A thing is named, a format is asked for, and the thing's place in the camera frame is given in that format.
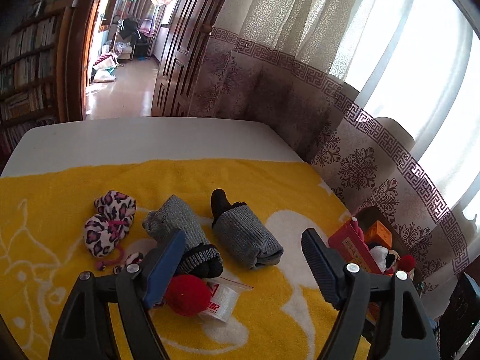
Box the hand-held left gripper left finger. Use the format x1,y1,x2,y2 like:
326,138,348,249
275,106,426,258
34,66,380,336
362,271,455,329
48,229,187,360

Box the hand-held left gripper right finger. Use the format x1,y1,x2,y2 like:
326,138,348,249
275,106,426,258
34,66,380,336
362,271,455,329
301,228,439,360

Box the red cardboard box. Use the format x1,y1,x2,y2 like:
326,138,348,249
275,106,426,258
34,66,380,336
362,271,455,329
328,205,426,342

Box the grey sock with dark cuff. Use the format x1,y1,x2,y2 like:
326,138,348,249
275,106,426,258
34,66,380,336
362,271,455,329
142,194,224,278

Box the orange studded rubber cube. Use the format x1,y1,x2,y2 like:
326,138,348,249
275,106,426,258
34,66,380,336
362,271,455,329
365,220,392,248

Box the clear zip bag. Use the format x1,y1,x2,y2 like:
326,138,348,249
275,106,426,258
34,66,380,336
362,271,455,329
150,277,254,324

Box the leopard print fabric pouch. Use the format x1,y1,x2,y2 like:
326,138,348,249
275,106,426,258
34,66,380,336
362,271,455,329
83,190,144,274

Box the grey sock with black toe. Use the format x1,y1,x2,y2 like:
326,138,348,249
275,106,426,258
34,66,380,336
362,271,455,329
211,188,284,269

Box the yellow patterned towel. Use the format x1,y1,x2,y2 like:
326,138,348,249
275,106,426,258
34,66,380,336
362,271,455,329
0,158,376,360

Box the black box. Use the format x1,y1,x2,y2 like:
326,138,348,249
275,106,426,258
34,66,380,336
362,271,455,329
439,272,480,360

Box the white bag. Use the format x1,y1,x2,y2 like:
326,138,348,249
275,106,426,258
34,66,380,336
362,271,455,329
93,54,118,83

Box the dark wooden door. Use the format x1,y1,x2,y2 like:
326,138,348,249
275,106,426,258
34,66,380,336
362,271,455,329
152,0,241,118

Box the wooden bookshelf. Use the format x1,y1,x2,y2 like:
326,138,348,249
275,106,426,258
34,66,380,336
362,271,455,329
0,2,72,158

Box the white armchair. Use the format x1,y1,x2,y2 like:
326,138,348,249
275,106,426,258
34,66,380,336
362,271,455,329
114,41,134,61

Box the rows of books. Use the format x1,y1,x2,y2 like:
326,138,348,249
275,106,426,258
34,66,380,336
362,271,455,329
0,17,59,147

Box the pink striped cloth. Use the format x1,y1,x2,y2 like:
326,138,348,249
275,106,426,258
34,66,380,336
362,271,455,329
139,7,156,36

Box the white patterned curtain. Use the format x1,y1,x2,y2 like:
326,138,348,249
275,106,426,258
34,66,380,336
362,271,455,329
187,0,480,308

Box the dark clothes pile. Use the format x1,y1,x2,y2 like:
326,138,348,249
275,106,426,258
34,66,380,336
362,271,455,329
120,17,140,40

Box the wooden door frame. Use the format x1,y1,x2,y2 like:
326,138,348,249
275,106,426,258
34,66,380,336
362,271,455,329
58,0,113,121

